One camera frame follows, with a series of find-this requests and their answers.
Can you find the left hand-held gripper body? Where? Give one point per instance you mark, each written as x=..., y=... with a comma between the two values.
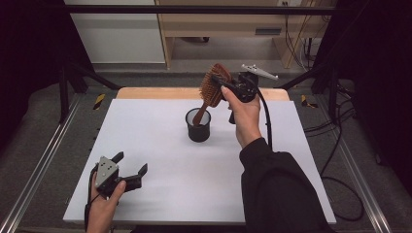
x=105, y=171

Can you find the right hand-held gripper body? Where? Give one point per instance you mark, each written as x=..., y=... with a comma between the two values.
x=247, y=87

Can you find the brown wooden hairbrush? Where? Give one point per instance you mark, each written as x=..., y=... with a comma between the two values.
x=210, y=93

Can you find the black mesh cup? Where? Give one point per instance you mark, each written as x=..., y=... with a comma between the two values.
x=198, y=133

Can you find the person's right hand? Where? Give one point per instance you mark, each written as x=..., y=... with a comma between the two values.
x=247, y=123

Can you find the person's left hand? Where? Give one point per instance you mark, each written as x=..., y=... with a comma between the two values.
x=102, y=213

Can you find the white table board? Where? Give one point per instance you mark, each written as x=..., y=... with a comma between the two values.
x=162, y=168

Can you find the yellow black tape marker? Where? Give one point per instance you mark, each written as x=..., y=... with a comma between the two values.
x=306, y=102
x=99, y=101

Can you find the light wooden desk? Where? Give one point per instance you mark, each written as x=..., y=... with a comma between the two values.
x=220, y=24

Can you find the light wooden table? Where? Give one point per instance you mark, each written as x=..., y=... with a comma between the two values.
x=155, y=93

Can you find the black metal stand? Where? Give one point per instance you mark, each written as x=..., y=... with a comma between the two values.
x=64, y=90
x=333, y=93

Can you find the white cabinet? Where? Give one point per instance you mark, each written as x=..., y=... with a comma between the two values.
x=120, y=39

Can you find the black curtain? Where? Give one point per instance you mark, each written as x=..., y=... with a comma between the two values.
x=382, y=81
x=29, y=64

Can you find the aluminium rail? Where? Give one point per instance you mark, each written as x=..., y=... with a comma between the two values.
x=39, y=168
x=362, y=187

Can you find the black horizontal frame bar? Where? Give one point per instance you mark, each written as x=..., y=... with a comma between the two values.
x=162, y=9

